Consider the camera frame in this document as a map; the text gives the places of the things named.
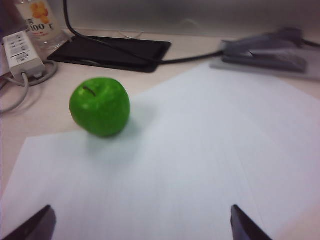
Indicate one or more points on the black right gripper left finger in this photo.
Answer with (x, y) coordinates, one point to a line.
(37, 227)

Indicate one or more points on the white paper sheet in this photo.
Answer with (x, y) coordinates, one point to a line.
(125, 180)
(250, 120)

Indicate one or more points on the green plastic apple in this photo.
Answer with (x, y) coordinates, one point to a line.
(100, 107)

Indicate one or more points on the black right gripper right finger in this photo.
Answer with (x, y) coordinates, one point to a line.
(243, 227)

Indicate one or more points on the grey stapler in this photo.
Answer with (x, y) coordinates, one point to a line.
(270, 55)

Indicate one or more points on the white power strip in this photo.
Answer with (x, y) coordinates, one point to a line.
(22, 55)

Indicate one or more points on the flat black pad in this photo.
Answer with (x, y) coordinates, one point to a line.
(112, 53)

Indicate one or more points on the clear C100 drink bottle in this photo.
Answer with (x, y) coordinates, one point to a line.
(42, 22)

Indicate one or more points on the frosted glass desk partition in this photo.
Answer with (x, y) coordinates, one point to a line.
(200, 15)

